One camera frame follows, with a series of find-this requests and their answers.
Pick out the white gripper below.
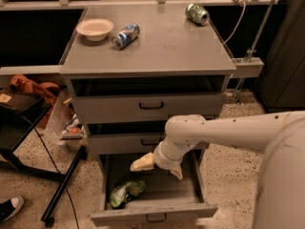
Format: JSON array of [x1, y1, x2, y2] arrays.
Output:
[[131, 139, 191, 180]]

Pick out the green rice chip bag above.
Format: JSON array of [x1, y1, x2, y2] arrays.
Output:
[[110, 180, 146, 208]]

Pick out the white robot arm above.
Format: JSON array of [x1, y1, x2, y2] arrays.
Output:
[[131, 111, 305, 229]]

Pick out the grey bottom drawer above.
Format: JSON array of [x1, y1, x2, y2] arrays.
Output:
[[91, 151, 217, 226]]

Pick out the grey top drawer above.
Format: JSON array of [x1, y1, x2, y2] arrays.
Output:
[[71, 76, 225, 124]]

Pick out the grey drawer cabinet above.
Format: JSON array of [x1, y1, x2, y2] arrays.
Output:
[[58, 2, 237, 227]]

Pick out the clear plastic bag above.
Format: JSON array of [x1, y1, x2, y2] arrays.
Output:
[[45, 89, 88, 152]]

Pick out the orange cloth bag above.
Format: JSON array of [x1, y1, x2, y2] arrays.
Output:
[[9, 73, 62, 129]]

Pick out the blue soda can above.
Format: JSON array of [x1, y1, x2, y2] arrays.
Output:
[[112, 23, 140, 50]]

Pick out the dark cabinet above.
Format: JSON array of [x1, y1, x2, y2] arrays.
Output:
[[254, 0, 305, 112]]

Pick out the white paper bowl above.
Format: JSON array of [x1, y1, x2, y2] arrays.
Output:
[[76, 19, 113, 41]]

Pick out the green soda can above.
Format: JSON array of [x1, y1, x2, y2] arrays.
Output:
[[185, 3, 210, 26]]

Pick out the black and white sneaker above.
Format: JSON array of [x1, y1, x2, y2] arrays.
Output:
[[0, 196, 25, 222]]

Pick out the black floor cable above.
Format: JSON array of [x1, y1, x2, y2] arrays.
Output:
[[18, 113, 80, 229]]

